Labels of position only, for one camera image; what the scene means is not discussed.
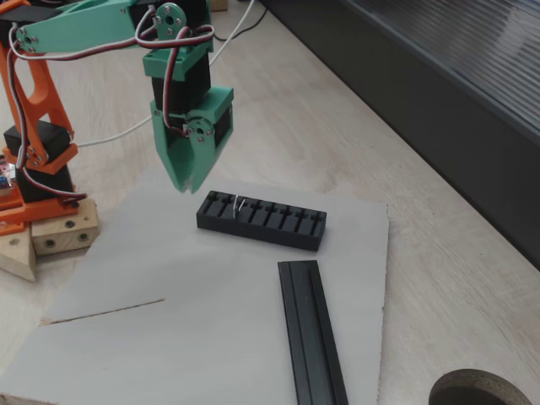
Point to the small metal pin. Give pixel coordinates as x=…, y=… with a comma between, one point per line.
x=235, y=208

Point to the wooden plank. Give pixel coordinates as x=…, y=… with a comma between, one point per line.
x=218, y=4

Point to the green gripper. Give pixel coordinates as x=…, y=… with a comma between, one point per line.
x=170, y=145

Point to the wooden robot base blocks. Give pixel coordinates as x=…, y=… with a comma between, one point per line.
x=63, y=236

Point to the black slotted holder block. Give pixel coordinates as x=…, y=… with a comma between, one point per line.
x=270, y=234

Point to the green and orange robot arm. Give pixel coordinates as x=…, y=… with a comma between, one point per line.
x=84, y=25

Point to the black aluminium rail profile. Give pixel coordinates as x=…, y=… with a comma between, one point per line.
x=312, y=329

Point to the grey cardboard sheet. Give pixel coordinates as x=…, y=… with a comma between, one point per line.
x=169, y=274

